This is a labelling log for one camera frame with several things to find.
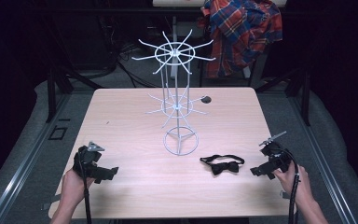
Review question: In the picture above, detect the black floor cable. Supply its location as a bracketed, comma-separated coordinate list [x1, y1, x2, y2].
[101, 18, 160, 89]

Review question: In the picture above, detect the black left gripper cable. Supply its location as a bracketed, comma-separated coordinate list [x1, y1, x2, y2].
[77, 148, 93, 224]

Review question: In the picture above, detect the person's right hand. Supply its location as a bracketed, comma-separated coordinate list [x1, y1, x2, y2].
[272, 164, 315, 210]

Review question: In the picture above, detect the aluminium frame rail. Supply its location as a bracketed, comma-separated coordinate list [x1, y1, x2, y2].
[287, 92, 358, 224]
[0, 92, 73, 224]

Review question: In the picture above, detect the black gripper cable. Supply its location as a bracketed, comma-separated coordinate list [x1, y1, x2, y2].
[77, 148, 93, 224]
[280, 147, 301, 224]

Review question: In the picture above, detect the white wire display rack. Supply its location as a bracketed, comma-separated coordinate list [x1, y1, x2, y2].
[131, 29, 217, 157]

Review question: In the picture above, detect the black bow tie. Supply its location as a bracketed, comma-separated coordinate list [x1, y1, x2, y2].
[200, 154, 246, 176]

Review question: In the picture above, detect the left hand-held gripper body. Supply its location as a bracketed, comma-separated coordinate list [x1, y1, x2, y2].
[72, 141, 106, 181]

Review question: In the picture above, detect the black metal stand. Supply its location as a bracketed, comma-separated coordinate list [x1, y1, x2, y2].
[255, 68, 312, 127]
[46, 65, 104, 124]

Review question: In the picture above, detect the red blue plaid shirt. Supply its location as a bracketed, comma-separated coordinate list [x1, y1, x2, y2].
[198, 0, 284, 79]

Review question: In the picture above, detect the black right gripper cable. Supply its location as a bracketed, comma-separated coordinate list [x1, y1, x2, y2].
[280, 147, 301, 224]

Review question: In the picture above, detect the person's left hand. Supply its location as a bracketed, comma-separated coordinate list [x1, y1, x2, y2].
[61, 167, 96, 207]

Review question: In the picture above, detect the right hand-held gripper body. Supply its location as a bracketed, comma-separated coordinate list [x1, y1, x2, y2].
[258, 131, 294, 174]

